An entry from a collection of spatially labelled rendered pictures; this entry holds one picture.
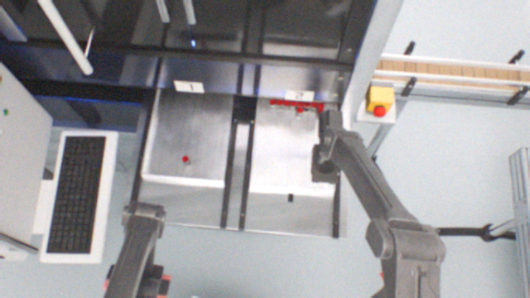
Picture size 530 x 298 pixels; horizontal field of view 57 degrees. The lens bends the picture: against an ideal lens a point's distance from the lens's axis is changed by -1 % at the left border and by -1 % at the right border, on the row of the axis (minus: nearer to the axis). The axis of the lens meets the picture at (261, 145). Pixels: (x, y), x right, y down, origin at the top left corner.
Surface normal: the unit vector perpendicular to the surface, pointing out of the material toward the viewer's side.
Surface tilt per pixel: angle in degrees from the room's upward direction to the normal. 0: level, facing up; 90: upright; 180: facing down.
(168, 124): 0
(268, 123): 0
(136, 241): 41
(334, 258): 0
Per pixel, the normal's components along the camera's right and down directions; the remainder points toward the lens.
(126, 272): 0.21, -0.86
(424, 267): 0.24, -0.20
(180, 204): 0.00, -0.37
